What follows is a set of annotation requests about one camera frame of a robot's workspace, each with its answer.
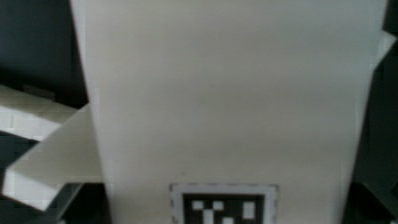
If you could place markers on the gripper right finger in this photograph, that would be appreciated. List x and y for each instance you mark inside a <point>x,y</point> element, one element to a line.
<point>369,212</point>

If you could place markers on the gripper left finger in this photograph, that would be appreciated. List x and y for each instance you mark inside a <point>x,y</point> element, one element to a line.
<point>80,205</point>

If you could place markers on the white cabinet body box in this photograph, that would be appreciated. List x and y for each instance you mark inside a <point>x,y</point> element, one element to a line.
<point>58,162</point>

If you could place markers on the white cabinet top block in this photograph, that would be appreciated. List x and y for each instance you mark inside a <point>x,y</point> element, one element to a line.
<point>227,83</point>

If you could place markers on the white U-shaped fence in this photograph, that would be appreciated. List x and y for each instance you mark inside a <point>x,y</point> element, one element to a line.
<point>34,116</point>

